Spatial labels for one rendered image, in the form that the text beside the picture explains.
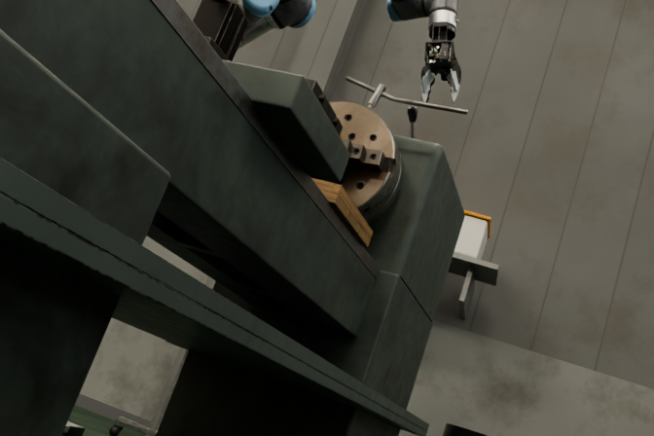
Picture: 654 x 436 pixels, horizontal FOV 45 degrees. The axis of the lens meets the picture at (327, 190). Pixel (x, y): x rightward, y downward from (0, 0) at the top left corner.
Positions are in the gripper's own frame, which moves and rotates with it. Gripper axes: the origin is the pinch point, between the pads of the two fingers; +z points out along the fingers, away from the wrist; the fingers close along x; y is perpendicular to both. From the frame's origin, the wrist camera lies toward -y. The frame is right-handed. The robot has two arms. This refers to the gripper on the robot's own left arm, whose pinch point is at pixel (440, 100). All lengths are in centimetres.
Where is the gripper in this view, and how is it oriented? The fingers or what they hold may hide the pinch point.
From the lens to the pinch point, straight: 212.7
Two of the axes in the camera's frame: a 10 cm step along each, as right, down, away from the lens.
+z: -1.0, 9.3, -3.4
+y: -2.7, -3.6, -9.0
